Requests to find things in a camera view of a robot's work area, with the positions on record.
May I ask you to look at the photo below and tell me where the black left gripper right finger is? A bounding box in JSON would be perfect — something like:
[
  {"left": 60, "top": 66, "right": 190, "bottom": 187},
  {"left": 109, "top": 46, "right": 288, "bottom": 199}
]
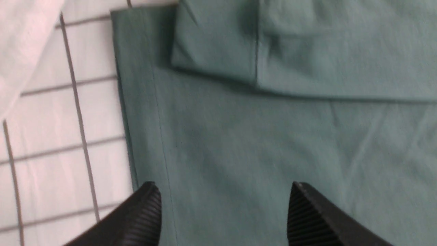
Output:
[{"left": 287, "top": 181, "right": 390, "bottom": 246}]

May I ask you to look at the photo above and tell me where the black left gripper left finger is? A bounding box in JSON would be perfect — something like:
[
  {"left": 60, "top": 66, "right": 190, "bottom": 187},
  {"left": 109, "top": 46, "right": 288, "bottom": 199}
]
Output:
[{"left": 66, "top": 181, "right": 162, "bottom": 246}]

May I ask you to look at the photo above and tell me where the green long-sleeve shirt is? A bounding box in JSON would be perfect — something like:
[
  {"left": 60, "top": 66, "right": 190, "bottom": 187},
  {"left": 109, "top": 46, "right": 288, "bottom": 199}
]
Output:
[{"left": 111, "top": 0, "right": 436, "bottom": 246}]

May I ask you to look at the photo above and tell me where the white shirt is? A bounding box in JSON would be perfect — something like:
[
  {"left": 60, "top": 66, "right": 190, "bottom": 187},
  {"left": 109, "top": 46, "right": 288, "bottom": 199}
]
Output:
[{"left": 0, "top": 0, "right": 65, "bottom": 120}]

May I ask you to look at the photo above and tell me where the white grid table cloth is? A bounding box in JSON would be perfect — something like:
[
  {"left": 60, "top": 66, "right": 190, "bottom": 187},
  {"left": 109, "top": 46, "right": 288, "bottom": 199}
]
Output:
[{"left": 1, "top": 0, "right": 168, "bottom": 246}]

